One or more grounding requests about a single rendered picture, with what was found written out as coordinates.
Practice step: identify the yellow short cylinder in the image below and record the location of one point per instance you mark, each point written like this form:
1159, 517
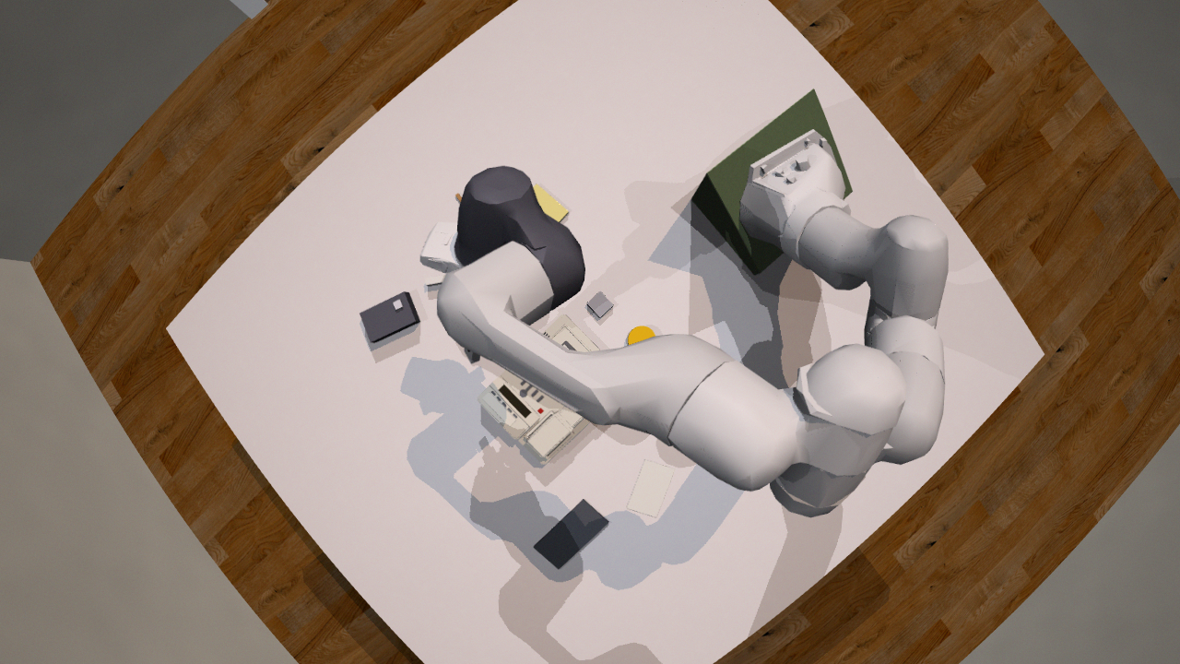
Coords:
640, 333

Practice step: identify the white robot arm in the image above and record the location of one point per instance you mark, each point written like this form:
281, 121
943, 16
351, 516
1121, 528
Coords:
504, 259

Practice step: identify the yellow sticky note pad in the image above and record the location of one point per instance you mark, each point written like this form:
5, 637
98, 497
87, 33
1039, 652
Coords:
549, 205

